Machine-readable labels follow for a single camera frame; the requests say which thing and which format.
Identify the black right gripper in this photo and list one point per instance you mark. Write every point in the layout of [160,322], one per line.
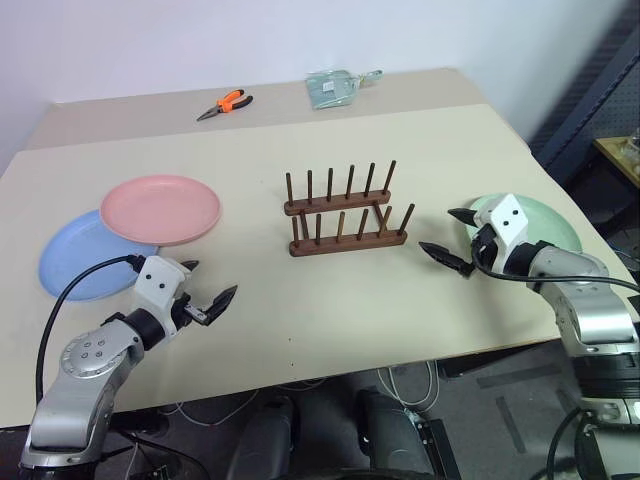
[482,245]

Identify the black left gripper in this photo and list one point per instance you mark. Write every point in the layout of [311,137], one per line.
[187,312]

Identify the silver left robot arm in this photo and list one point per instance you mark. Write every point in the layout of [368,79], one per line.
[82,380]

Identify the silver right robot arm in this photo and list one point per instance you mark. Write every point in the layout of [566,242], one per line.
[595,315]

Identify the wooden dish rack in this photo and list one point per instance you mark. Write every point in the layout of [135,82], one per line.
[345,240]

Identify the pink plate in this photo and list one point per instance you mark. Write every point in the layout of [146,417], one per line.
[160,207]

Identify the green plate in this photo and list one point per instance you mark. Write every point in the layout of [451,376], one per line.
[550,220]

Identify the blue plate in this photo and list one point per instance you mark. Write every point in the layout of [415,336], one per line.
[80,260]

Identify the dark rounded shape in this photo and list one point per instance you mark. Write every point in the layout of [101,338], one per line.
[262,440]
[390,435]

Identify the yellow wooden shelf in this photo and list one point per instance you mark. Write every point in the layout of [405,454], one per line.
[620,155]

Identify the green plastic packet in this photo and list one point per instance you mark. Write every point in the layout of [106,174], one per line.
[332,89]

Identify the dark perforated panel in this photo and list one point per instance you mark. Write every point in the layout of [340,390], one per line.
[590,95]

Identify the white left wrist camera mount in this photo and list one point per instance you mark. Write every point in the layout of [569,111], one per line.
[157,285]

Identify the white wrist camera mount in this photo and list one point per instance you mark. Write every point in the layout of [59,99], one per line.
[157,285]
[507,225]

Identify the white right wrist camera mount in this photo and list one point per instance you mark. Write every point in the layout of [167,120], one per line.
[507,225]

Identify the black table frame bar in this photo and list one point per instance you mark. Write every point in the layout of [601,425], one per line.
[500,362]

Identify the black metal bracket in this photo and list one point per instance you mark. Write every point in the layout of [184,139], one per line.
[435,445]

